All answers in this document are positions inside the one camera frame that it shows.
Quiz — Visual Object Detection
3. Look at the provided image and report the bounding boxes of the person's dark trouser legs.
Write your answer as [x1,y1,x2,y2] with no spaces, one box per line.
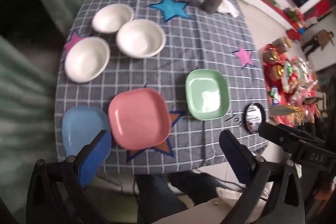
[135,172,237,224]

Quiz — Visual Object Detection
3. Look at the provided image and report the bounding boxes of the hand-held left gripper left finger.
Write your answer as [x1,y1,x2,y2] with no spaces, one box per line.
[26,130,112,224]

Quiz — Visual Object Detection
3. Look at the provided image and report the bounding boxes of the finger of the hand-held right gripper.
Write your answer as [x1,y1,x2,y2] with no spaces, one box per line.
[278,124,326,143]
[259,122,298,153]

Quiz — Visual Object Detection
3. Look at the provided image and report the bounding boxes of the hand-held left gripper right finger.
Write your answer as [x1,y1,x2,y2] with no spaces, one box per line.
[219,130,306,224]

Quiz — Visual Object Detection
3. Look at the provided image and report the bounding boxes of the green square plate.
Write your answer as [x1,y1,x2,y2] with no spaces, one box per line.
[185,69,231,121]

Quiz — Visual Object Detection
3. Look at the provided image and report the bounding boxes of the grey checked star tablecloth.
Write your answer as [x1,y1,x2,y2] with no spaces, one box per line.
[54,0,271,176]

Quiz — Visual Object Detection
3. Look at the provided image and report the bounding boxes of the blue square plate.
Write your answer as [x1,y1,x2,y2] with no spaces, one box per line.
[62,105,112,156]

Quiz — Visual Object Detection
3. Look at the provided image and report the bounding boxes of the white bowl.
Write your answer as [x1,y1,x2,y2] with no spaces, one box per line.
[115,19,167,59]
[64,36,111,83]
[92,4,135,34]

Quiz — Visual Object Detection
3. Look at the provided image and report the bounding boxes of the white crumpled tissue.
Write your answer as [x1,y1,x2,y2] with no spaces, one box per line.
[217,0,240,17]

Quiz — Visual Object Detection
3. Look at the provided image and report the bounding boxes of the pink square plate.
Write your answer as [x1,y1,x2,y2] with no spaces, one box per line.
[108,88,171,150]

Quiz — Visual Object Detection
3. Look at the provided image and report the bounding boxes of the pale green curtain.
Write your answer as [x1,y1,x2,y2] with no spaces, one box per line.
[0,0,113,161]

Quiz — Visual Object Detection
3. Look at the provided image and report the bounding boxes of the red tray of snack packets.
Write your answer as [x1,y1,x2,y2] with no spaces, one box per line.
[262,43,322,126]

